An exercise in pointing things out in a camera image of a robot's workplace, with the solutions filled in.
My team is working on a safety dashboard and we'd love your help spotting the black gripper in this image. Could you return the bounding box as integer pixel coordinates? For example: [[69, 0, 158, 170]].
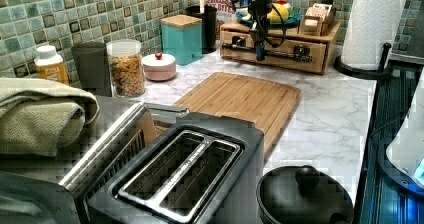
[[248, 0, 272, 61]]

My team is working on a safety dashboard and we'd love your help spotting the wooden drawer with front panel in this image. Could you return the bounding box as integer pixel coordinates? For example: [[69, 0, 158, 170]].
[[220, 30, 328, 74]]

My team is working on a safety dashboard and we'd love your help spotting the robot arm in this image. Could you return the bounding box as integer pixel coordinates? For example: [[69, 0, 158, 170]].
[[248, 0, 272, 61]]

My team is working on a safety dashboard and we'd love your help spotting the wooden drawer cabinet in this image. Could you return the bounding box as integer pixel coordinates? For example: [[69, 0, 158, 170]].
[[219, 18, 343, 76]]

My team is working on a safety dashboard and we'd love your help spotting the black cylindrical container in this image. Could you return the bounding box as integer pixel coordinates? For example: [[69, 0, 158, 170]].
[[185, 5, 217, 54]]

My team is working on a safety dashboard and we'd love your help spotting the bamboo cutting board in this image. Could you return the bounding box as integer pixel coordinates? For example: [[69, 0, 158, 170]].
[[173, 72, 301, 161]]

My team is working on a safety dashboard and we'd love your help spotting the small box of packets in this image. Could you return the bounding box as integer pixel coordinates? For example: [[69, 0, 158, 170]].
[[298, 3, 336, 36]]

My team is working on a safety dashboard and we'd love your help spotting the cereal snack box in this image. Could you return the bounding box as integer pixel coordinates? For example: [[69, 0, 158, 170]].
[[203, 0, 244, 38]]

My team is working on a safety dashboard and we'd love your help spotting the teal canister with wooden lid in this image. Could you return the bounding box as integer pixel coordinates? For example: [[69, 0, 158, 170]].
[[160, 15, 202, 66]]

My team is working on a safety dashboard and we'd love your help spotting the pink ceramic lidded bowl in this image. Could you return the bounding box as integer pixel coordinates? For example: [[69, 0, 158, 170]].
[[142, 53, 176, 81]]

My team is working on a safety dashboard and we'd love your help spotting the paper towel roll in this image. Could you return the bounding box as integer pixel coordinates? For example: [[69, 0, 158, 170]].
[[341, 0, 406, 69]]

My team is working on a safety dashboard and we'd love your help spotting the black paper towel holder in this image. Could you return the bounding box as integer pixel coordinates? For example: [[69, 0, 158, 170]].
[[334, 42, 393, 81]]

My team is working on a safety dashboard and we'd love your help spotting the black two-slot toaster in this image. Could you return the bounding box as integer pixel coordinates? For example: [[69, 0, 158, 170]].
[[88, 113, 264, 224]]

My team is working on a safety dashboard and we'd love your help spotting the glass jar of cereal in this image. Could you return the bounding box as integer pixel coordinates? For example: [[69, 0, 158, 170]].
[[106, 39, 145, 97]]

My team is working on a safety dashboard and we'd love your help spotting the black pot lid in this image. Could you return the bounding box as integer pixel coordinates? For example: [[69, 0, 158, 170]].
[[256, 165, 354, 224]]

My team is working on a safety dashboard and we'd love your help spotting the dark grey cup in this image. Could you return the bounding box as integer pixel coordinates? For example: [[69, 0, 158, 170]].
[[71, 42, 112, 97]]

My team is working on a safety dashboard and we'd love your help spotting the white-capped orange bottle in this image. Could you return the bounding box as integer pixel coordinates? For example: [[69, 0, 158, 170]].
[[34, 45, 70, 85]]

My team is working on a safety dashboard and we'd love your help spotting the green folded towel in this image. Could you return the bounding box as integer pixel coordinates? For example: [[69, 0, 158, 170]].
[[0, 78, 99, 157]]

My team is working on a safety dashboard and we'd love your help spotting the black metal drawer handle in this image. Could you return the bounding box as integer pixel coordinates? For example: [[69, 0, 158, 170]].
[[222, 36, 312, 63]]

